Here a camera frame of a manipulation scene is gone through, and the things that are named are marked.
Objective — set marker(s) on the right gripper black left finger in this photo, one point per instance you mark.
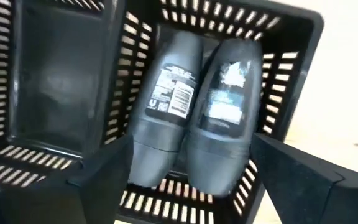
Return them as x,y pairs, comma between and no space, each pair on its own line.
57,202

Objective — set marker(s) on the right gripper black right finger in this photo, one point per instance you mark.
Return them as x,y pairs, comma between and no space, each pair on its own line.
315,199

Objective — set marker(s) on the grey roll-on deodorant bottle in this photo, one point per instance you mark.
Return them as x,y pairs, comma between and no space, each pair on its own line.
163,133
225,124

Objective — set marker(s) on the black slotted plastic basket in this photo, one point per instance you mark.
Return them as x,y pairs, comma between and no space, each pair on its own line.
294,34
57,77

